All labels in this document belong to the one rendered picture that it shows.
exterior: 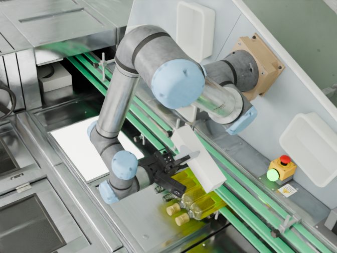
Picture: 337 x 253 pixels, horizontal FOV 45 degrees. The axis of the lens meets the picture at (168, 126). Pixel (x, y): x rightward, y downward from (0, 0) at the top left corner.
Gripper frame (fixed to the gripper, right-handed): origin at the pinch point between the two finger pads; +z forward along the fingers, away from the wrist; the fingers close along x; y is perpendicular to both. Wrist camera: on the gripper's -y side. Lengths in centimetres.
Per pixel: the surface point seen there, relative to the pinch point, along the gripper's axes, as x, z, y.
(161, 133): 34.4, 15.0, 28.7
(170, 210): 24.1, -6.8, -7.1
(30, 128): 69, -28, 74
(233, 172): 10.7, 18.2, -8.0
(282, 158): -4.5, 28.9, -15.1
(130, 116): 50, 14, 51
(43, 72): 79, -4, 113
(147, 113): 40, 18, 44
